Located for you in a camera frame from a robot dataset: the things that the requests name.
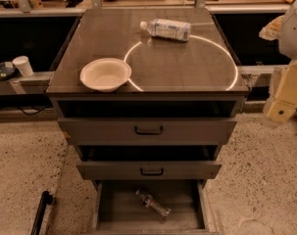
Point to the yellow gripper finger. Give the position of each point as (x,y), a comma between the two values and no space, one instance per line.
(278,111)
(271,31)

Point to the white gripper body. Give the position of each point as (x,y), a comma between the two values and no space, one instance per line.
(293,36)

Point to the clear water bottle red label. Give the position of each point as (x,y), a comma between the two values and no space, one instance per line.
(149,202)

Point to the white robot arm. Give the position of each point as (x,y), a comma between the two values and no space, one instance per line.
(287,42)

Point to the water bottle blue white label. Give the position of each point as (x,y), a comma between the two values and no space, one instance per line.
(167,29)

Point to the grey drawer cabinet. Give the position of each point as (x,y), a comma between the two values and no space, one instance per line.
(200,69)

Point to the middle grey drawer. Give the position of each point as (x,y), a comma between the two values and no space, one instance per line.
(147,163)

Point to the grey drawer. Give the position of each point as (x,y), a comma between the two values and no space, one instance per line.
(147,163)
(120,212)
(147,122)

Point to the bottom grey drawer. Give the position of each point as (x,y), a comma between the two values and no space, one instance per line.
(120,212)

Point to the top grey drawer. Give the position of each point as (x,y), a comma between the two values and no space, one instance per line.
(147,122)

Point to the white paper bowl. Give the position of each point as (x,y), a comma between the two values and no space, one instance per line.
(105,75)

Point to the black bar on floor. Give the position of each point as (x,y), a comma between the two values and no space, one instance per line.
(45,200)

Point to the white paper cup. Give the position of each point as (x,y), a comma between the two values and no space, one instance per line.
(23,65)

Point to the dark round dish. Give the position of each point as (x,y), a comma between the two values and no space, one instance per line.
(7,70)

